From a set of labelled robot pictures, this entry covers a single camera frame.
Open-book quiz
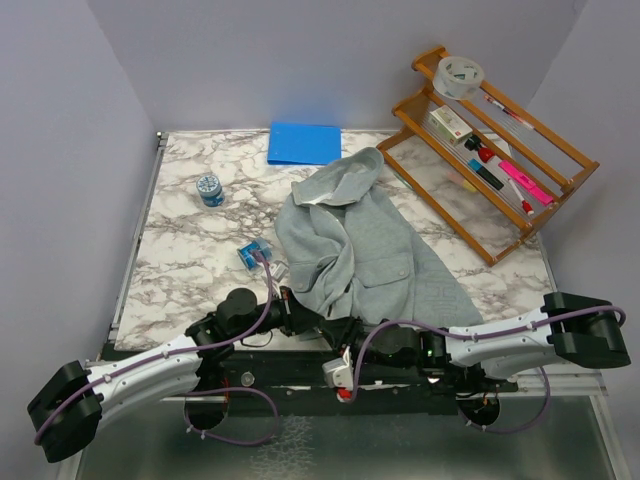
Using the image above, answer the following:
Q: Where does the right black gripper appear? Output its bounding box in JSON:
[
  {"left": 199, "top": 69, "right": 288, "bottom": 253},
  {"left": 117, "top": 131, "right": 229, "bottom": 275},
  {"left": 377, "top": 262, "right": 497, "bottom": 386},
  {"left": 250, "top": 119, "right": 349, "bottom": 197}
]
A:
[{"left": 319, "top": 316, "right": 413, "bottom": 369}]

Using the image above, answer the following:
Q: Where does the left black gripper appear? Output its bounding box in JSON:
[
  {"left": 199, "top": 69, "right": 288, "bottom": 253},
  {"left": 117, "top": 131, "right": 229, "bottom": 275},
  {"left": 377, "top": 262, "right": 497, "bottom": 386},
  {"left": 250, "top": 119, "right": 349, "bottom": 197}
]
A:
[{"left": 232, "top": 286, "right": 324, "bottom": 342}]

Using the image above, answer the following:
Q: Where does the grey zip jacket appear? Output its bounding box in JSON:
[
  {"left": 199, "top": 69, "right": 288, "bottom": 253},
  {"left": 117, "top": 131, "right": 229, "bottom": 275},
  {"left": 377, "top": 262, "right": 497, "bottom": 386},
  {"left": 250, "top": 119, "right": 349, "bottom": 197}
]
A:
[{"left": 275, "top": 147, "right": 483, "bottom": 327}]

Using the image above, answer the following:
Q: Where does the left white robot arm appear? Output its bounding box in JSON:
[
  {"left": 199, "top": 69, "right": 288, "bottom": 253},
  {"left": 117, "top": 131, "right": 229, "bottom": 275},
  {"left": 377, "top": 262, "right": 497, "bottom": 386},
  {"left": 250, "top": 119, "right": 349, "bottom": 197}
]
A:
[{"left": 27, "top": 287, "right": 322, "bottom": 463}]

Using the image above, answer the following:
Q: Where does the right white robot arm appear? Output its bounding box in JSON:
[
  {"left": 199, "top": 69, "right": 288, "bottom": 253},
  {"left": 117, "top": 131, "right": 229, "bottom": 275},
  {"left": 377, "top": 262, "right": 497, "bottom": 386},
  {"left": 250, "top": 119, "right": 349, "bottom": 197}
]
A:
[{"left": 322, "top": 292, "right": 631, "bottom": 391}]

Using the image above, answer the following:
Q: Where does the blue lying jar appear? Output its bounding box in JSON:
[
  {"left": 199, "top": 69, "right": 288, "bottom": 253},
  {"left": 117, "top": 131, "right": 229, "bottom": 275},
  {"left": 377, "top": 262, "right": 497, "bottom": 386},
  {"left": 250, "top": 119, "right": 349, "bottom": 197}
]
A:
[{"left": 237, "top": 237, "right": 272, "bottom": 271}]

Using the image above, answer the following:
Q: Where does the blue upright jar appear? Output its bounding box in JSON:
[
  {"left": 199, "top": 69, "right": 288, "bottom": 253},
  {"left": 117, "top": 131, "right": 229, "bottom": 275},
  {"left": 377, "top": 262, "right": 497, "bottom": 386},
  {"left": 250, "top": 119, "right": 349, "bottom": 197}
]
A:
[{"left": 196, "top": 174, "right": 225, "bottom": 208}]

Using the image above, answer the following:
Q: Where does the blue binder folder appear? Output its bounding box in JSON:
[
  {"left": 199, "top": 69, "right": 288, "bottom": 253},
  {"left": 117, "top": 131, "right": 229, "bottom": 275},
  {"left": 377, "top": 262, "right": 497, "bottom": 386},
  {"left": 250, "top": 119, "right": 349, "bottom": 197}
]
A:
[{"left": 267, "top": 122, "right": 342, "bottom": 166}]

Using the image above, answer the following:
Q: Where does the blue black marker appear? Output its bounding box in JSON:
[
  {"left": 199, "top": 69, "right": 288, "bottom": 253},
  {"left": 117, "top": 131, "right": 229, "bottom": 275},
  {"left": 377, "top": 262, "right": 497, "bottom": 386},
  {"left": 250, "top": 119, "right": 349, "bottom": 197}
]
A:
[{"left": 468, "top": 159, "right": 504, "bottom": 191}]

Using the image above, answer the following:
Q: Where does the wooden tiered rack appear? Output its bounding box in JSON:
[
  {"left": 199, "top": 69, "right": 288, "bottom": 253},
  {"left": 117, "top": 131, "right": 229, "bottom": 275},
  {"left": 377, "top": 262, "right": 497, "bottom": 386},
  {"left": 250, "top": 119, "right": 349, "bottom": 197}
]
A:
[{"left": 378, "top": 46, "right": 599, "bottom": 266}]

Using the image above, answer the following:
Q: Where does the white red marker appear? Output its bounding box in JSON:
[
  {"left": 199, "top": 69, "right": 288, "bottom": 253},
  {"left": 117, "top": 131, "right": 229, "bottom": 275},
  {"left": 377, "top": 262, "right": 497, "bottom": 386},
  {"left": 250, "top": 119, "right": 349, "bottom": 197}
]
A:
[{"left": 508, "top": 178, "right": 534, "bottom": 216}]

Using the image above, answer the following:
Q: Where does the pink highlighter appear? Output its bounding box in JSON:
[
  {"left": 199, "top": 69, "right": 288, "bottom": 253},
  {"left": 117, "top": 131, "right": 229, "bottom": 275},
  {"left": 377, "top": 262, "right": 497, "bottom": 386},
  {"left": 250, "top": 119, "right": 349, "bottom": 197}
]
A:
[{"left": 499, "top": 160, "right": 554, "bottom": 206}]

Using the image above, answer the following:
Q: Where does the small white green box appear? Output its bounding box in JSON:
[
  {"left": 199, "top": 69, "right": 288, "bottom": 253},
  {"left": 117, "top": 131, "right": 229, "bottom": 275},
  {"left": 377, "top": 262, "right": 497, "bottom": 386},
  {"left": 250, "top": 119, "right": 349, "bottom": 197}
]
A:
[{"left": 428, "top": 105, "right": 473, "bottom": 146}]

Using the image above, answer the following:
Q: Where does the red white pen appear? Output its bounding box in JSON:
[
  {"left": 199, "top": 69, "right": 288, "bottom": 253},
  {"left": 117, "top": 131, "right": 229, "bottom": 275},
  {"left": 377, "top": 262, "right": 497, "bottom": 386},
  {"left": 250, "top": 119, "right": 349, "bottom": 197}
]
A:
[{"left": 484, "top": 94, "right": 535, "bottom": 131}]

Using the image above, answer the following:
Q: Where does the clear tape roll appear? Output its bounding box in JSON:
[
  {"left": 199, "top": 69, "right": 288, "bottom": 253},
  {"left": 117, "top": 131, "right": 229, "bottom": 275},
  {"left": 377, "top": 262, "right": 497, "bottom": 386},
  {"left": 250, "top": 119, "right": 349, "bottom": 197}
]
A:
[{"left": 433, "top": 56, "right": 485, "bottom": 101}]

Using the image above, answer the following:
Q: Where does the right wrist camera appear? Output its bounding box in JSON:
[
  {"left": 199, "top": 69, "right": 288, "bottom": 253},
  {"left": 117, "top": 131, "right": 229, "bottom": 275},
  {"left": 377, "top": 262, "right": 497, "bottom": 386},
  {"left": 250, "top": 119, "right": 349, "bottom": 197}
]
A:
[{"left": 322, "top": 347, "right": 354, "bottom": 391}]

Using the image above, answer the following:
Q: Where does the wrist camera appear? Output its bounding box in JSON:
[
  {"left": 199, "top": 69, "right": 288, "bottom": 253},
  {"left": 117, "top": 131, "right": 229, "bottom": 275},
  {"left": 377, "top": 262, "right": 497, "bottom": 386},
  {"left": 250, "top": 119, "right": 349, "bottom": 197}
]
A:
[
  {"left": 322, "top": 347, "right": 354, "bottom": 391},
  {"left": 269, "top": 260, "right": 289, "bottom": 283}
]

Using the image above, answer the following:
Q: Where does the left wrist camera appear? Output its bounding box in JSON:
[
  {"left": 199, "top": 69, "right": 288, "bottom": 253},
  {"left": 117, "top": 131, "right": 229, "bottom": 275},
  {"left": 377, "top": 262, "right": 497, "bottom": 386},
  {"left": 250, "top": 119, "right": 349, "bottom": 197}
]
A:
[{"left": 269, "top": 260, "right": 289, "bottom": 283}]

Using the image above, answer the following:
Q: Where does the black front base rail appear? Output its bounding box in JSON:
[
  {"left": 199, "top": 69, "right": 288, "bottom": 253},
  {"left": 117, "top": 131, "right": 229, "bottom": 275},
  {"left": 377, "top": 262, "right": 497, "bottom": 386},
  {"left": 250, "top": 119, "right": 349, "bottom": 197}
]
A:
[{"left": 170, "top": 346, "right": 517, "bottom": 426}]

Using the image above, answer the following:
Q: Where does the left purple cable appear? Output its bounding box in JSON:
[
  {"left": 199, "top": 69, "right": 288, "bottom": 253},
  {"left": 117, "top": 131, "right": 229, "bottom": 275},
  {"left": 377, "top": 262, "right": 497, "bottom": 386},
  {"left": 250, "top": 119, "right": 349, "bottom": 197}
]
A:
[{"left": 33, "top": 249, "right": 275, "bottom": 446}]

